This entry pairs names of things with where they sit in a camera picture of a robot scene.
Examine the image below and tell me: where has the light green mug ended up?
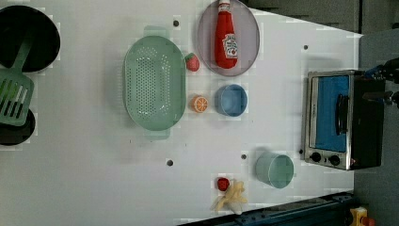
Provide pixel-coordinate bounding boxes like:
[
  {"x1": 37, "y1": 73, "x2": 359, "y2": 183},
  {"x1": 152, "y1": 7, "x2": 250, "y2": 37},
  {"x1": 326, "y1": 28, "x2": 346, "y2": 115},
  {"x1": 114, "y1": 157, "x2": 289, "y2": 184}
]
[{"x1": 255, "y1": 153, "x2": 295, "y2": 189}]

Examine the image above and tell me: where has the toy orange half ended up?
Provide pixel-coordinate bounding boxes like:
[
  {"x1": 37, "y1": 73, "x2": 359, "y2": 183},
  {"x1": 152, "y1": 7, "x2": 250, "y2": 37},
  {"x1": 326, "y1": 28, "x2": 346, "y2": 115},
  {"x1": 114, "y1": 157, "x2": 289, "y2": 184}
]
[{"x1": 191, "y1": 95, "x2": 208, "y2": 113}]

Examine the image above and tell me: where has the blue bowl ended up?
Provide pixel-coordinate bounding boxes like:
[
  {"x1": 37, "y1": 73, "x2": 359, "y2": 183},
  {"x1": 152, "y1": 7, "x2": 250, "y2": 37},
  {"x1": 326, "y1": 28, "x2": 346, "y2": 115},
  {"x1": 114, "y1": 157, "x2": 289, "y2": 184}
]
[{"x1": 215, "y1": 84, "x2": 247, "y2": 117}]

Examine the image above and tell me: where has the toy strawberry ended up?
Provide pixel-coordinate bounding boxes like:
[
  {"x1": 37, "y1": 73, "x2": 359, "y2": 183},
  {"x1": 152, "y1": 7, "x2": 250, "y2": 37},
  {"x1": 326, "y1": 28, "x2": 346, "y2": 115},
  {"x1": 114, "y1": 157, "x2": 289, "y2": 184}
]
[{"x1": 184, "y1": 53, "x2": 200, "y2": 72}]

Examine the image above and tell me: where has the green perforated colander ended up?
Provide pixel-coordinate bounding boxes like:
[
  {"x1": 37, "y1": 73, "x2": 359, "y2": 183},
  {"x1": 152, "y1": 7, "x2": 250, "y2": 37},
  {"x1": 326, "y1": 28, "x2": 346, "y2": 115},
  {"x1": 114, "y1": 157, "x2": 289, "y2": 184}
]
[{"x1": 123, "y1": 25, "x2": 186, "y2": 140}]

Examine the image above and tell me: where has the small red toy fruit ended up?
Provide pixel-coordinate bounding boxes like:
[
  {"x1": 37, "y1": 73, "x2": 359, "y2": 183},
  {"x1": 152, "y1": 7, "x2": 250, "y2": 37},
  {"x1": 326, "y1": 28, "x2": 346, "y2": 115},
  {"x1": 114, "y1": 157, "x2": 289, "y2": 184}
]
[{"x1": 216, "y1": 177, "x2": 230, "y2": 191}]

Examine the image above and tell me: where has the red ketchup bottle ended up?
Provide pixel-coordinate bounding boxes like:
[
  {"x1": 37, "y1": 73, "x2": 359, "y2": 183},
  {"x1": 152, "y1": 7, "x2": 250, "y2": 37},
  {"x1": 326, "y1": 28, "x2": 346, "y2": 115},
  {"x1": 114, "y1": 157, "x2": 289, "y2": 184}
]
[{"x1": 215, "y1": 0, "x2": 238, "y2": 69}]

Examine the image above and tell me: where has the toy peeled banana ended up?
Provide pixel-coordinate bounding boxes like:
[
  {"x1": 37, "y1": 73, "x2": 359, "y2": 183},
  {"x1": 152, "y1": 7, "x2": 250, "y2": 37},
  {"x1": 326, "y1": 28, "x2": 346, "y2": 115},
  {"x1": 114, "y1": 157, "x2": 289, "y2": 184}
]
[{"x1": 211, "y1": 181, "x2": 247, "y2": 215}]

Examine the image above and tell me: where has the grey round plate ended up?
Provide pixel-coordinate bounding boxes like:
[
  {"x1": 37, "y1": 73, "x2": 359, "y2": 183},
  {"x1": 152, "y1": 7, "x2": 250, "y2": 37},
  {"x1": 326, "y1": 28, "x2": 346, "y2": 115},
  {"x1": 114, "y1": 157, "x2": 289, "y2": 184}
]
[{"x1": 196, "y1": 0, "x2": 260, "y2": 76}]

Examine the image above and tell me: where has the silver toaster oven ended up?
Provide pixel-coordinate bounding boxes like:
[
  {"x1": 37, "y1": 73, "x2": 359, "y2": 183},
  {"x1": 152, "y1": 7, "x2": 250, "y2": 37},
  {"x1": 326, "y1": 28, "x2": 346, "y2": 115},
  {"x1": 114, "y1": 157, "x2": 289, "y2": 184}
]
[{"x1": 304, "y1": 70, "x2": 385, "y2": 170}]

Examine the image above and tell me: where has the green slotted spatula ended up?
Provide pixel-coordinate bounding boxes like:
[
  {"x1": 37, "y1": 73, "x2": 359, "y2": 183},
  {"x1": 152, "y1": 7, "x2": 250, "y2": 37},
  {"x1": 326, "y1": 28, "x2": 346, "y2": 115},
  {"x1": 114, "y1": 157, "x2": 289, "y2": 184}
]
[{"x1": 0, "y1": 40, "x2": 35, "y2": 126}]

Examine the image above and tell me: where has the small black pot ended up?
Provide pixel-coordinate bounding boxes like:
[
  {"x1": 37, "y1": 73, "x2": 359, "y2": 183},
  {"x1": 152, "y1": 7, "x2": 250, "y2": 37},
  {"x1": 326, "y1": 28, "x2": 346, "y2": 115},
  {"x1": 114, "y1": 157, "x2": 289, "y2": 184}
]
[{"x1": 0, "y1": 111, "x2": 36, "y2": 146}]

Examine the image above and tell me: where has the yellow red emergency button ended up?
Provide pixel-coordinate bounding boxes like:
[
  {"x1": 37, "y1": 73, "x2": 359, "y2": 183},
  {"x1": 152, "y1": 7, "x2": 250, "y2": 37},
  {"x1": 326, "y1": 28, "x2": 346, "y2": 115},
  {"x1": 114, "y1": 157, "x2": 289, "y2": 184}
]
[{"x1": 350, "y1": 207, "x2": 375, "y2": 226}]

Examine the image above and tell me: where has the large black pot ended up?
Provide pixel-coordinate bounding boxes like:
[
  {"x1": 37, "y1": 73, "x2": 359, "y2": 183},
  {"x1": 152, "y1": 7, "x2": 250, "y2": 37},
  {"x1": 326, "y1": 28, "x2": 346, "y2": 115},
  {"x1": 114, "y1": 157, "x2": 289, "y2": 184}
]
[{"x1": 0, "y1": 6, "x2": 61, "y2": 73}]

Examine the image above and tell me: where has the blue metal frame rail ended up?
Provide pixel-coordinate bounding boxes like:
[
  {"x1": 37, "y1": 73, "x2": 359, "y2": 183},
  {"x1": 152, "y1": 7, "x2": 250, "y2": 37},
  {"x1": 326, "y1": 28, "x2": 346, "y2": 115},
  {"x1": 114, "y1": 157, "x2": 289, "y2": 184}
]
[{"x1": 180, "y1": 192, "x2": 359, "y2": 226}]

